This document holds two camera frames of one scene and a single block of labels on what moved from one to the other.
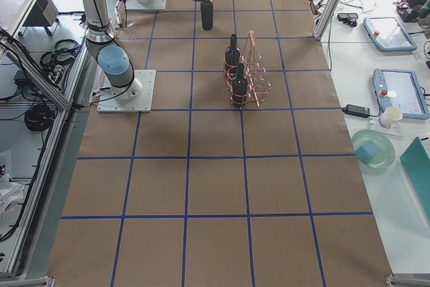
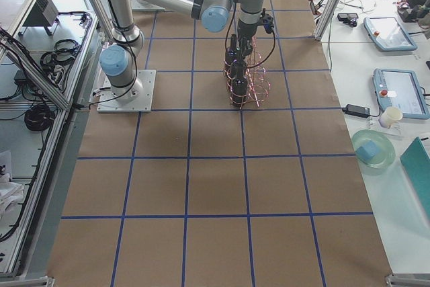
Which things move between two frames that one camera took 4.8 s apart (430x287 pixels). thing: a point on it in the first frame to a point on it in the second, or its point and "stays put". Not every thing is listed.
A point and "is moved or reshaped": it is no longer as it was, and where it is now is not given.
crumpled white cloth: [11, 192] stays put
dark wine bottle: [207, 13] is moved or reshaped
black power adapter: [357, 111] stays put
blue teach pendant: [402, 89] stays put
